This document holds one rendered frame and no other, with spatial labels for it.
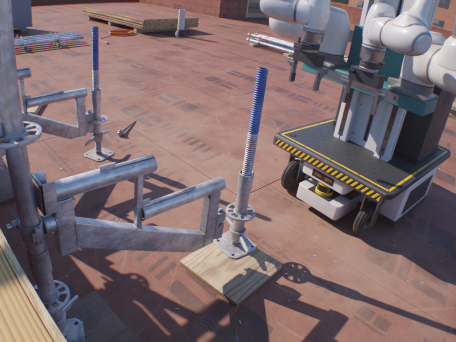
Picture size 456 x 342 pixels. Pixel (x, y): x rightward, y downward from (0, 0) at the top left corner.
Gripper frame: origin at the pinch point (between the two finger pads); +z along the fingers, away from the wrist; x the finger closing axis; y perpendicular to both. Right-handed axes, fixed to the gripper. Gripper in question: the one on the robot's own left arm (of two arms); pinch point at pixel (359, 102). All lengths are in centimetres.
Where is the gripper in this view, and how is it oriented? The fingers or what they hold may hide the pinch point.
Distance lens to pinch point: 148.6
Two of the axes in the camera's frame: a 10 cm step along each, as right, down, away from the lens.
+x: 6.5, 4.4, -6.2
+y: -7.5, 2.5, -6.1
